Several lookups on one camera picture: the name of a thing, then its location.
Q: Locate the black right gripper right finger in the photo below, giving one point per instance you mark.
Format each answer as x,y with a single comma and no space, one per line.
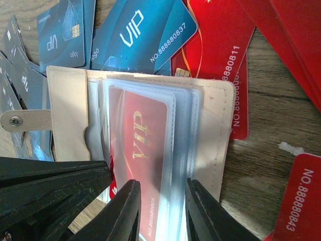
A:
207,220

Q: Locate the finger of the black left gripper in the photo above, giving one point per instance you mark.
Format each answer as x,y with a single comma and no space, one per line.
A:
28,186

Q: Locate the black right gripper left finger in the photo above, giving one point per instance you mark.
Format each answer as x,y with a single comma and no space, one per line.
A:
119,219

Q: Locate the red card right of holder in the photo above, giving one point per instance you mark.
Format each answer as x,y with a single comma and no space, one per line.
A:
299,215

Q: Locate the blue VIP card centre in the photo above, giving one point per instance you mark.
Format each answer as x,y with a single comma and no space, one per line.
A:
65,34

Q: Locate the blue vip card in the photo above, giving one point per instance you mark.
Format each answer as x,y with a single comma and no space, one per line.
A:
65,34
141,36

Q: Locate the red VIP card long diagonal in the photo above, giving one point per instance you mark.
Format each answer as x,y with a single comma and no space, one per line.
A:
218,47

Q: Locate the blue VIP card right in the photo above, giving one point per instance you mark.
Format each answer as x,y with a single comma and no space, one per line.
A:
141,36

